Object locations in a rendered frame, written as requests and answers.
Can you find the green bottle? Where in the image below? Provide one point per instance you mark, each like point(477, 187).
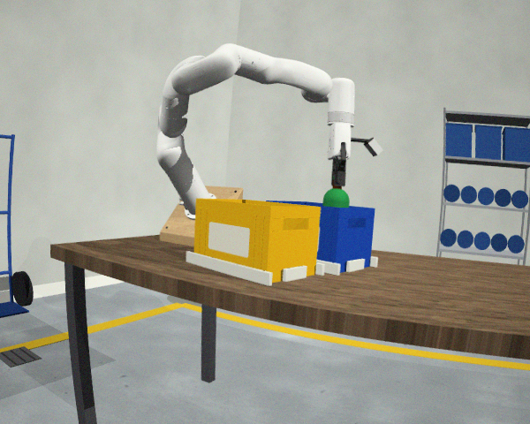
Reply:
point(336, 197)

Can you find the yellow plastic crate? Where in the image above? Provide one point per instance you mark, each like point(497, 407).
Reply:
point(264, 235)

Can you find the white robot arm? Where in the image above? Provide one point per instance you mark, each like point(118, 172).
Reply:
point(191, 77)

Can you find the blue divided crate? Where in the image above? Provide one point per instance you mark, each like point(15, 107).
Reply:
point(339, 239)

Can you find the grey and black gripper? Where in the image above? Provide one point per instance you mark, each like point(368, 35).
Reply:
point(339, 141)

